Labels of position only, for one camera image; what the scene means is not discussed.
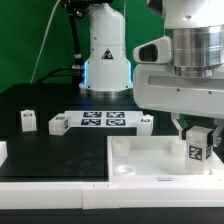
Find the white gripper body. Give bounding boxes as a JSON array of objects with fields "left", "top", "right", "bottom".
[{"left": 133, "top": 64, "right": 224, "bottom": 119}]

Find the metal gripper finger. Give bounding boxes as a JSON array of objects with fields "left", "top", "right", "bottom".
[
  {"left": 171, "top": 113, "right": 187, "bottom": 140},
  {"left": 212, "top": 120, "right": 224, "bottom": 147}
]

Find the white square tabletop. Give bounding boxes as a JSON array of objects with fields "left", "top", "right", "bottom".
[{"left": 107, "top": 136, "right": 224, "bottom": 183}]

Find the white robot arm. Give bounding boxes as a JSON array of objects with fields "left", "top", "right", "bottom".
[{"left": 81, "top": 0, "right": 224, "bottom": 146}]

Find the white fiducial marker sheet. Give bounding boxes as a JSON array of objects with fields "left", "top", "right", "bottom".
[{"left": 65, "top": 111, "right": 143, "bottom": 128}]

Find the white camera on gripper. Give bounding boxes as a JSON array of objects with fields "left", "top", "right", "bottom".
[{"left": 133, "top": 36, "right": 173, "bottom": 64}]

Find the black cable bundle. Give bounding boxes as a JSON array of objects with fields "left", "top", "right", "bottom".
[{"left": 35, "top": 65, "right": 84, "bottom": 84}]

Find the white cable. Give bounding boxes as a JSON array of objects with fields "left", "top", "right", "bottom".
[{"left": 30, "top": 0, "right": 63, "bottom": 84}]

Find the white obstacle fence wall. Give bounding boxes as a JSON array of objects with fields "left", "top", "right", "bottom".
[{"left": 0, "top": 176, "right": 224, "bottom": 209}]

